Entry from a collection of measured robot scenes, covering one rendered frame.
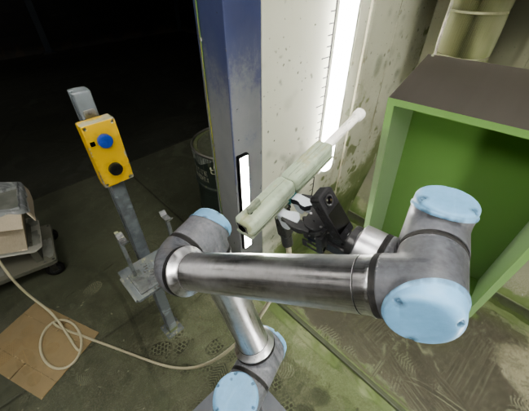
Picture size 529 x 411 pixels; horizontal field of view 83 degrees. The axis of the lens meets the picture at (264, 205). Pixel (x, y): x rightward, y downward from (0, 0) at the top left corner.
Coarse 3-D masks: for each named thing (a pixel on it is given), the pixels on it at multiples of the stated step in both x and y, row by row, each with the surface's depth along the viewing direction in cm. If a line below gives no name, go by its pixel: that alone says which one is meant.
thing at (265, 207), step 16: (320, 144) 73; (304, 160) 70; (320, 160) 71; (288, 176) 67; (304, 176) 68; (272, 192) 64; (288, 192) 65; (256, 208) 62; (272, 208) 63; (288, 208) 70; (240, 224) 61; (256, 224) 60; (288, 240) 77
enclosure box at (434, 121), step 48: (432, 96) 97; (480, 96) 94; (528, 96) 91; (384, 144) 114; (432, 144) 139; (480, 144) 126; (528, 144) 115; (384, 192) 159; (480, 192) 140; (528, 192) 126; (480, 240) 157; (528, 240) 119; (480, 288) 159
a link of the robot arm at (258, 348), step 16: (208, 208) 83; (192, 224) 78; (208, 224) 79; (224, 224) 82; (192, 240) 75; (208, 240) 77; (224, 240) 83; (224, 304) 90; (240, 304) 92; (224, 320) 98; (240, 320) 95; (256, 320) 100; (240, 336) 99; (256, 336) 101; (272, 336) 110; (240, 352) 106; (256, 352) 104; (272, 352) 106; (256, 368) 105; (272, 368) 108
